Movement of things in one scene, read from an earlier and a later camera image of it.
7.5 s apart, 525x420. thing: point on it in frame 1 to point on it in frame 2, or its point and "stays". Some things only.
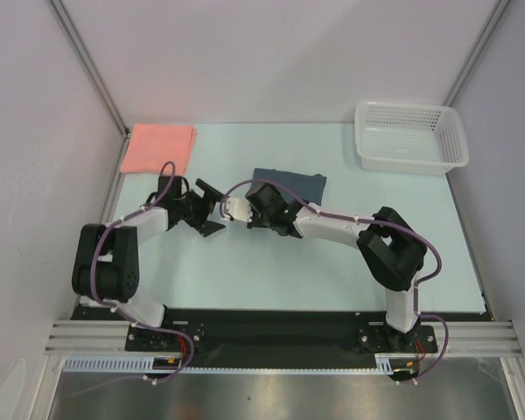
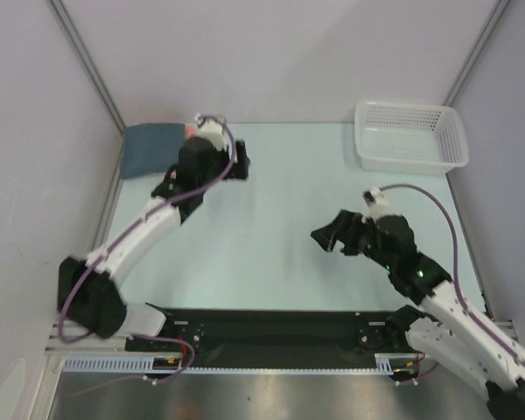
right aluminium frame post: (475, 52) stays
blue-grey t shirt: (309, 187) to (150, 148)
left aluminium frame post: (95, 74) stays
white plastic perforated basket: (409, 138) stays
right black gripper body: (254, 217) to (347, 234)
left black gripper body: (194, 209) to (220, 163)
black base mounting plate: (280, 339) stays
